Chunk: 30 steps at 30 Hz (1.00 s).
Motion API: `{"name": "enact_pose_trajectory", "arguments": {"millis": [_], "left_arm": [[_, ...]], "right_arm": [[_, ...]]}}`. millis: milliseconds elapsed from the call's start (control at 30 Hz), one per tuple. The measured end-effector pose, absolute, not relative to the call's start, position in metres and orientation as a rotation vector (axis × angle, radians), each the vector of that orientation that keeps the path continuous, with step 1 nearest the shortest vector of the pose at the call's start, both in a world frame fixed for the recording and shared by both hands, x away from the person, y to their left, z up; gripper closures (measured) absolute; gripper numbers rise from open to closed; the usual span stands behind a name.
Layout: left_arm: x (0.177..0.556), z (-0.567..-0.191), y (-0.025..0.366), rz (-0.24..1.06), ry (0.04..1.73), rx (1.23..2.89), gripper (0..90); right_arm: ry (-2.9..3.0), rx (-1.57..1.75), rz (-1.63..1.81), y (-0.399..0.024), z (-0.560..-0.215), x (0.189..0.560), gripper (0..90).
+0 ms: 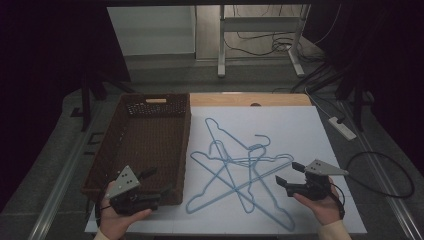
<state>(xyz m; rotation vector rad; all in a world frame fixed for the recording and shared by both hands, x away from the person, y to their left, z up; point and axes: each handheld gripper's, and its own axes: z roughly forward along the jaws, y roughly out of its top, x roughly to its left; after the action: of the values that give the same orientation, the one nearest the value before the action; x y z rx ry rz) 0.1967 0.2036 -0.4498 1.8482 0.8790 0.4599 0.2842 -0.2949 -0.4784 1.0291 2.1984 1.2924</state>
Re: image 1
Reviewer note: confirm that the dark curtain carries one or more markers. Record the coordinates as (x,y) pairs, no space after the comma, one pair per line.
(43,66)
(393,66)

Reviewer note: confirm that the metal frame rail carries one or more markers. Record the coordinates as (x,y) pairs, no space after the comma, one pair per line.
(390,196)
(60,186)

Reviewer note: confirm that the brown woven basket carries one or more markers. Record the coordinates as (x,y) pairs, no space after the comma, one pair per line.
(143,143)

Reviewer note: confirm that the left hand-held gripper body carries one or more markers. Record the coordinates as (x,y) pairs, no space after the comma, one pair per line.
(124,183)

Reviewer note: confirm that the white metal desk frame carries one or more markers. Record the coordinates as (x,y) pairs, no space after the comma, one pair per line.
(260,24)

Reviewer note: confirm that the white cabinet panel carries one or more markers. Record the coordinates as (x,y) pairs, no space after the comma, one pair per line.
(150,30)

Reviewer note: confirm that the black metal stand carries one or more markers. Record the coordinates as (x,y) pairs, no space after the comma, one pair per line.
(86,100)
(358,106)

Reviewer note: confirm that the person's left hand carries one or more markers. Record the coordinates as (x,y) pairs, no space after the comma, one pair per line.
(115,225)

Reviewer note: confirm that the white power strip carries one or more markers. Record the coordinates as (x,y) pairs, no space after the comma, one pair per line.
(343,130)

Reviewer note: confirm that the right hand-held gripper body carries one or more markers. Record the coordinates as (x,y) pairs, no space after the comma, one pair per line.
(315,188)

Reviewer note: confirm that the person's right hand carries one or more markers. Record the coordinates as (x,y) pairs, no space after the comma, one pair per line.
(326,210)

